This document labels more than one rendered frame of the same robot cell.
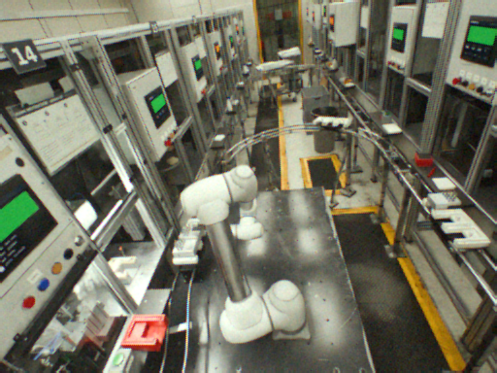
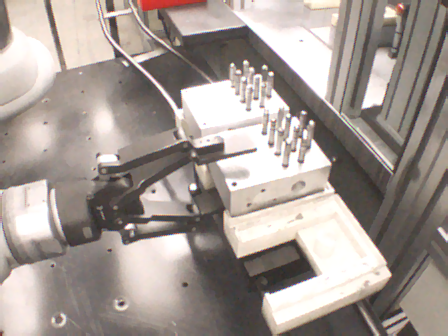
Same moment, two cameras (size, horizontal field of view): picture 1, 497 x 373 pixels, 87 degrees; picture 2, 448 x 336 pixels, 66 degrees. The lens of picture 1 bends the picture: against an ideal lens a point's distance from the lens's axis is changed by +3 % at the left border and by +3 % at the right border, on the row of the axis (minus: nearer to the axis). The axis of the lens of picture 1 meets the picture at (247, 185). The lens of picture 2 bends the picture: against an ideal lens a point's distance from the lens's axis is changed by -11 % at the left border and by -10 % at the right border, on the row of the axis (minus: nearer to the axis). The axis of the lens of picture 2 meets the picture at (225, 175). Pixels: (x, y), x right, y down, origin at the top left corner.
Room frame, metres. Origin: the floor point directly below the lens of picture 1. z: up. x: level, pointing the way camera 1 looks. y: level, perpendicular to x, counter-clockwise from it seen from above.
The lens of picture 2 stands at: (1.50, 0.19, 1.23)
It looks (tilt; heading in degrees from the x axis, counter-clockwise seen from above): 46 degrees down; 148
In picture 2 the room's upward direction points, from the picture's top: straight up
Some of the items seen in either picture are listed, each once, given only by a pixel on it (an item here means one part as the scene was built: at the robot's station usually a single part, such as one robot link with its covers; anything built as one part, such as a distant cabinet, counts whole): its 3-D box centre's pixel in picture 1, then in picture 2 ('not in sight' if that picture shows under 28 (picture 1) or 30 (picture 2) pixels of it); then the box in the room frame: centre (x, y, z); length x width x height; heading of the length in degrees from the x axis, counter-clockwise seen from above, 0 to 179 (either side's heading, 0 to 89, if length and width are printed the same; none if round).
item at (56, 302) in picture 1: (59, 292); not in sight; (0.58, 0.66, 1.37); 0.36 x 0.04 x 0.04; 169
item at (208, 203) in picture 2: not in sight; (224, 199); (1.23, 0.36, 0.86); 0.07 x 0.03 x 0.01; 77
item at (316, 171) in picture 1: (322, 173); not in sight; (2.91, -1.04, 0.01); 1.00 x 0.55 x 0.01; 169
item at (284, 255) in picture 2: (193, 241); (263, 199); (1.24, 0.42, 0.84); 0.36 x 0.14 x 0.10; 169
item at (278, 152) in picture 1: (269, 117); not in sight; (5.48, -0.78, 0.01); 5.85 x 0.59 x 0.01; 169
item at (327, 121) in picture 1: (331, 123); not in sight; (2.58, -1.03, 0.84); 0.37 x 0.14 x 0.10; 47
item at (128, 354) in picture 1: (123, 366); not in sight; (0.51, 0.61, 0.97); 0.08 x 0.08 x 0.12; 79
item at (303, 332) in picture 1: (289, 314); not in sight; (0.72, -0.07, 0.71); 0.22 x 0.18 x 0.06; 169
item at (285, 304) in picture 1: (284, 303); not in sight; (0.70, -0.06, 0.85); 0.18 x 0.16 x 0.22; 101
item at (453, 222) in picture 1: (451, 222); not in sight; (0.96, -1.06, 0.84); 0.37 x 0.14 x 0.10; 169
